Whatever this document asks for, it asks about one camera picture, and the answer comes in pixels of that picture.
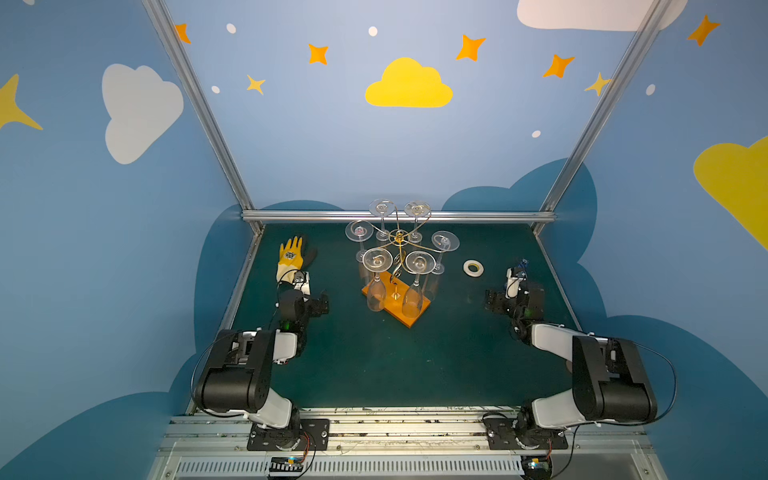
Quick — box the wine glass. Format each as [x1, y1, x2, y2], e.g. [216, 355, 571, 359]
[404, 201, 431, 244]
[431, 230, 460, 275]
[345, 220, 374, 286]
[369, 199, 396, 243]
[362, 247, 393, 312]
[402, 250, 436, 320]

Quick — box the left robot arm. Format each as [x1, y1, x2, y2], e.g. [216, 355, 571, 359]
[191, 290, 330, 451]

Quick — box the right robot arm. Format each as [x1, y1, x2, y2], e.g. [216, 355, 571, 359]
[484, 277, 679, 449]

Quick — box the yellow black work glove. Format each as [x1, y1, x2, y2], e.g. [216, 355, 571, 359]
[276, 235, 318, 284]

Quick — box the white tape roll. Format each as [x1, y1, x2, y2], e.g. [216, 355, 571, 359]
[463, 259, 485, 278]

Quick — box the left circuit board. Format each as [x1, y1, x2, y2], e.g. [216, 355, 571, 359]
[267, 456, 310, 477]

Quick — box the circuit board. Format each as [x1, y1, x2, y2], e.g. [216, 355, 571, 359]
[267, 456, 310, 477]
[521, 456, 552, 480]

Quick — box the right circuit board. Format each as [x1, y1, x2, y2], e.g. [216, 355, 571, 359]
[521, 456, 552, 480]

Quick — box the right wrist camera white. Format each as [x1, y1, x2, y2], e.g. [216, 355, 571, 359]
[505, 266, 527, 299]

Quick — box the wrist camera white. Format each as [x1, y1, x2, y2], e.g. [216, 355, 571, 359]
[505, 266, 527, 299]
[292, 270, 311, 296]

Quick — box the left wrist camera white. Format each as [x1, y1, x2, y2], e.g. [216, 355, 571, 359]
[292, 270, 311, 296]

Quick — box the gold wire glass rack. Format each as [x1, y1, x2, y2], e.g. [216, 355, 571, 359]
[362, 201, 441, 328]

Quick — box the aluminium frame back bar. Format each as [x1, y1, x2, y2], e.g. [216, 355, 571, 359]
[241, 209, 557, 225]

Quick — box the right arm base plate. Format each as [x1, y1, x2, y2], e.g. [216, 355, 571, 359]
[481, 416, 569, 450]

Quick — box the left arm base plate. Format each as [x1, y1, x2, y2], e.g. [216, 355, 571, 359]
[246, 418, 330, 452]

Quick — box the aluminium rail base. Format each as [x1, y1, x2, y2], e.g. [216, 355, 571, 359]
[148, 406, 666, 479]

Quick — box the aluminium frame right post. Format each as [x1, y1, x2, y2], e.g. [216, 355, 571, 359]
[540, 0, 673, 220]

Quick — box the aluminium frame post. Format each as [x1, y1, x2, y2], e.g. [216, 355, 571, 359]
[142, 0, 254, 215]
[540, 0, 673, 220]

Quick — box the aluminium frame left post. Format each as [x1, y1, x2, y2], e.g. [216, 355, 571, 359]
[142, 0, 254, 215]

